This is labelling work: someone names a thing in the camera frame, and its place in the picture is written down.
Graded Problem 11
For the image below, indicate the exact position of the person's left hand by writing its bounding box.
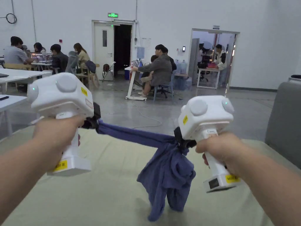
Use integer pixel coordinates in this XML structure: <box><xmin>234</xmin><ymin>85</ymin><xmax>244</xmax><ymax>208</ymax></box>
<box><xmin>32</xmin><ymin>115</ymin><xmax>85</xmax><ymax>170</ymax></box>

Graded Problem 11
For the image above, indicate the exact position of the group of blue water bottles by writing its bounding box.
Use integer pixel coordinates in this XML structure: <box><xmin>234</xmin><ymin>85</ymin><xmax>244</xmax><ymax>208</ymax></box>
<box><xmin>173</xmin><ymin>59</ymin><xmax>193</xmax><ymax>91</ymax></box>

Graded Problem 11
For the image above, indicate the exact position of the dark blue shirt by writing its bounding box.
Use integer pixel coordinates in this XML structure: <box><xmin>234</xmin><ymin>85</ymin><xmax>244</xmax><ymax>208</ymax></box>
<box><xmin>96</xmin><ymin>119</ymin><xmax>197</xmax><ymax>222</ymax></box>

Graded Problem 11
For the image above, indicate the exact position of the bed with beige sheet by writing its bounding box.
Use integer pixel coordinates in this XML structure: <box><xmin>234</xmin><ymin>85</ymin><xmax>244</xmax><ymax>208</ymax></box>
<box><xmin>0</xmin><ymin>124</ymin><xmax>301</xmax><ymax>226</ymax></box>

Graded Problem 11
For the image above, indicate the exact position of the long white table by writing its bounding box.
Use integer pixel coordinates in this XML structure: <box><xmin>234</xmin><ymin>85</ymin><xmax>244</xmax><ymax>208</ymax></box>
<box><xmin>0</xmin><ymin>68</ymin><xmax>53</xmax><ymax>94</ymax></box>

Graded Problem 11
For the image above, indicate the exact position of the person's left forearm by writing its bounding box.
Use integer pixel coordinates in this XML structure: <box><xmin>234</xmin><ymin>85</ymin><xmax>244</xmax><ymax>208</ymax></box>
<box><xmin>0</xmin><ymin>139</ymin><xmax>57</xmax><ymax>226</ymax></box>

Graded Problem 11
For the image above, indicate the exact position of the white floor cable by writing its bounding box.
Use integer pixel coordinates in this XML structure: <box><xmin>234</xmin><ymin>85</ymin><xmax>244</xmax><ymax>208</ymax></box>
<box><xmin>133</xmin><ymin>101</ymin><xmax>163</xmax><ymax>129</ymax></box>

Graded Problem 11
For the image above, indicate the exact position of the small white table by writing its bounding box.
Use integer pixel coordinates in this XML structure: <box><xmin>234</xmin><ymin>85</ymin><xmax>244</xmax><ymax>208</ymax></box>
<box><xmin>0</xmin><ymin>95</ymin><xmax>28</xmax><ymax>137</ymax></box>

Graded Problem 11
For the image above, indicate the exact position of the group of people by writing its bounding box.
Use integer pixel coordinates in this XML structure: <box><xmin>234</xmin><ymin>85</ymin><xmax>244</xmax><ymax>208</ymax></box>
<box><xmin>131</xmin><ymin>44</ymin><xmax>177</xmax><ymax>98</ymax></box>

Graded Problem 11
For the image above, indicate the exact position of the white folding chair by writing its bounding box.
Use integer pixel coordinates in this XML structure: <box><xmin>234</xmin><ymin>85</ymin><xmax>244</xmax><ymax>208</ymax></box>
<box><xmin>102</xmin><ymin>62</ymin><xmax>116</xmax><ymax>82</ymax></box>

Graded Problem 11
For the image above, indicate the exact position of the grey office chair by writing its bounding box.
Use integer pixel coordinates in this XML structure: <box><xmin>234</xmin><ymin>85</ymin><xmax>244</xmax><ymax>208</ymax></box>
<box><xmin>153</xmin><ymin>70</ymin><xmax>175</xmax><ymax>102</ymax></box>

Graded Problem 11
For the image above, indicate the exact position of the grey jacket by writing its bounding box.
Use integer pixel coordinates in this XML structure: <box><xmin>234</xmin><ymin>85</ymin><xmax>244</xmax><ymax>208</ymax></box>
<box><xmin>65</xmin><ymin>50</ymin><xmax>79</xmax><ymax>74</ymax></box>

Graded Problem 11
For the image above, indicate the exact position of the white door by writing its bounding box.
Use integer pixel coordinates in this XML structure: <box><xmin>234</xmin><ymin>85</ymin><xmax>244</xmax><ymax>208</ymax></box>
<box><xmin>93</xmin><ymin>22</ymin><xmax>114</xmax><ymax>79</ymax></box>

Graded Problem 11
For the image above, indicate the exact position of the person's right hand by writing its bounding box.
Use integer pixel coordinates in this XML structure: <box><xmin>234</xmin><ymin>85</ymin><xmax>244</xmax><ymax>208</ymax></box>
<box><xmin>195</xmin><ymin>131</ymin><xmax>250</xmax><ymax>176</ymax></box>

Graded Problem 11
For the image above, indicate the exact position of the wooden chair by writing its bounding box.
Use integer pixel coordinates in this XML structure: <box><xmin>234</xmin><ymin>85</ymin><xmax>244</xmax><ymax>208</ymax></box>
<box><xmin>76</xmin><ymin>61</ymin><xmax>101</xmax><ymax>89</ymax></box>

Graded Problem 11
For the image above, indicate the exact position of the person's right forearm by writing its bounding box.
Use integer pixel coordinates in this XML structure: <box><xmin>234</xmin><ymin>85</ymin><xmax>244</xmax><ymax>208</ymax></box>
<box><xmin>231</xmin><ymin>141</ymin><xmax>301</xmax><ymax>226</ymax></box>

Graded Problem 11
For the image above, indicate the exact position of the white table with red items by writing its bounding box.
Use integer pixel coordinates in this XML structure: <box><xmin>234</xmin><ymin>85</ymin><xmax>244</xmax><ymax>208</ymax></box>
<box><xmin>197</xmin><ymin>62</ymin><xmax>220</xmax><ymax>89</ymax></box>

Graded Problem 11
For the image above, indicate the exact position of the white rolling desk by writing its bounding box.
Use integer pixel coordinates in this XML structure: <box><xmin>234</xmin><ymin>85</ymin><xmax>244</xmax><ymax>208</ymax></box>
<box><xmin>124</xmin><ymin>65</ymin><xmax>148</xmax><ymax>102</ymax></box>

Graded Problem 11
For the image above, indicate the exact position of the grey padded headboard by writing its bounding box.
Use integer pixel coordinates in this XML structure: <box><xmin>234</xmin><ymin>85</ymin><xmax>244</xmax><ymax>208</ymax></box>
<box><xmin>264</xmin><ymin>81</ymin><xmax>301</xmax><ymax>170</ymax></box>

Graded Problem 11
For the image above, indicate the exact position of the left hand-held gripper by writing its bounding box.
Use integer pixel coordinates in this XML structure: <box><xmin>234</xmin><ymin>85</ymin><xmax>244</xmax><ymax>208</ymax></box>
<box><xmin>27</xmin><ymin>72</ymin><xmax>101</xmax><ymax>177</ymax></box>

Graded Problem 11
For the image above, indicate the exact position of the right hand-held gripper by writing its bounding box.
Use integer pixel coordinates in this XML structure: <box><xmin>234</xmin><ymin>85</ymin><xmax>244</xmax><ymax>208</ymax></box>
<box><xmin>174</xmin><ymin>95</ymin><xmax>242</xmax><ymax>194</ymax></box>

